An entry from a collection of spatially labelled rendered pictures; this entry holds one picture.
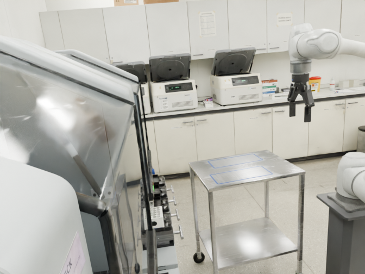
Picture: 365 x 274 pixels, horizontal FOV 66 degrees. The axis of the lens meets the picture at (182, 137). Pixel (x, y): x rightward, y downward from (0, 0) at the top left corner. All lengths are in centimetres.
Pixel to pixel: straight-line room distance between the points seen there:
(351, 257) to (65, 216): 172
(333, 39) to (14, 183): 113
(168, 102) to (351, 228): 243
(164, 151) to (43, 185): 342
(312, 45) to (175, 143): 262
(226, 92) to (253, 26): 95
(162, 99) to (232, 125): 96
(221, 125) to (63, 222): 348
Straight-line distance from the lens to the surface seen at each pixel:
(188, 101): 351
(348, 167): 162
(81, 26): 381
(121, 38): 373
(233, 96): 362
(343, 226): 174
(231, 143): 373
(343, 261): 185
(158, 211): 131
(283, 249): 205
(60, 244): 18
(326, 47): 119
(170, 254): 127
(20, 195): 18
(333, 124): 431
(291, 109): 149
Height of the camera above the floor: 151
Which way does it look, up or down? 15 degrees down
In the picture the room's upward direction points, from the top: 5 degrees counter-clockwise
